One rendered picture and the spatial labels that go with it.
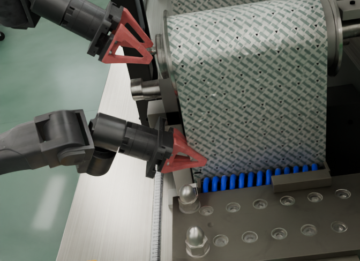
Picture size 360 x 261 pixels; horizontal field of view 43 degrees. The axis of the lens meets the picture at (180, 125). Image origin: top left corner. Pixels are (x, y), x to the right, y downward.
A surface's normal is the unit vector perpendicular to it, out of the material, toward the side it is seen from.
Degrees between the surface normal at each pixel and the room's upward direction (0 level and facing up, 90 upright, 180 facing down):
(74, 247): 0
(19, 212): 0
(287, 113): 90
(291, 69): 90
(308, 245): 0
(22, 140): 27
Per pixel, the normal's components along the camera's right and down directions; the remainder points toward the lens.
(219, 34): -0.11, -0.18
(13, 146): 0.00, -0.53
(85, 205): -0.16, -0.83
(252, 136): 0.01, 0.54
